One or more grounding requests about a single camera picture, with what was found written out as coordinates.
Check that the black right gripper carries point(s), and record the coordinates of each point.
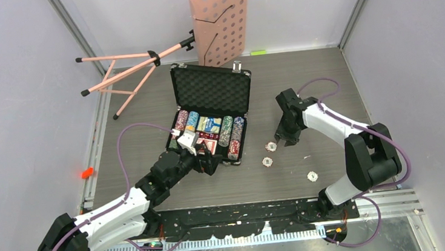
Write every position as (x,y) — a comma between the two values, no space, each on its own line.
(292,139)

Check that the orange clip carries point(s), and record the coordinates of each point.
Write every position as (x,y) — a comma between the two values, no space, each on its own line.
(87,173)

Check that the green tape piece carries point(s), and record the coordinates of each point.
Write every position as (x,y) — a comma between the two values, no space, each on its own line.
(258,53)

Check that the blue playing card deck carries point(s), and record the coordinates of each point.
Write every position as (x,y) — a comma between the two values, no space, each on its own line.
(209,125)

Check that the green white chip stack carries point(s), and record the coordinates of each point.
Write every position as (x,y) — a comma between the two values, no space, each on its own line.
(225,131)

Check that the blue yellow chip stack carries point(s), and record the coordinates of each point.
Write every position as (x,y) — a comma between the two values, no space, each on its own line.
(192,121)

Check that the black poker set case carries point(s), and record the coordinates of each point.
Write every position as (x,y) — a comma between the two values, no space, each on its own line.
(212,92)

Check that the red playing card deck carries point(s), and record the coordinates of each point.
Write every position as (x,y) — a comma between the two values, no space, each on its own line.
(210,144)

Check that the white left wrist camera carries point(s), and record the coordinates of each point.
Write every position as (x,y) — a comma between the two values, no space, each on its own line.
(186,139)

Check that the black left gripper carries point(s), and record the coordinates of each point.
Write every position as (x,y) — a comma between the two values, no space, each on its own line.
(209,165)

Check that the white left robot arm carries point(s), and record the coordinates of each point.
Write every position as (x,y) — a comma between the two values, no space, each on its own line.
(132,214)

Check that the red 100 poker chip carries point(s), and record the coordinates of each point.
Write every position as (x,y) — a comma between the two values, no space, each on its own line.
(271,146)
(267,162)

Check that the red white chip stack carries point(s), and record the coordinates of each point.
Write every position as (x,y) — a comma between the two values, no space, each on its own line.
(180,124)

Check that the pink music stand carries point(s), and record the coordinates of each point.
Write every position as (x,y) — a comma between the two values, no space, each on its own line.
(218,34)

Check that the blue red chip stack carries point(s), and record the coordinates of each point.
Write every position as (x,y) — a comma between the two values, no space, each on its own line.
(235,139)

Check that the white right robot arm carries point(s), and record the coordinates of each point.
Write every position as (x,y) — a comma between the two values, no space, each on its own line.
(370,158)

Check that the green poker chip stack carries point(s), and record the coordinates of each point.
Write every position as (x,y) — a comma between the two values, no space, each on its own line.
(173,144)

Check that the white poker chip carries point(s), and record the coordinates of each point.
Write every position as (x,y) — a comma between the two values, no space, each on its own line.
(312,176)

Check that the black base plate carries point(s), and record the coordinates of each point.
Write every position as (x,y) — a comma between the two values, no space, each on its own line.
(242,220)

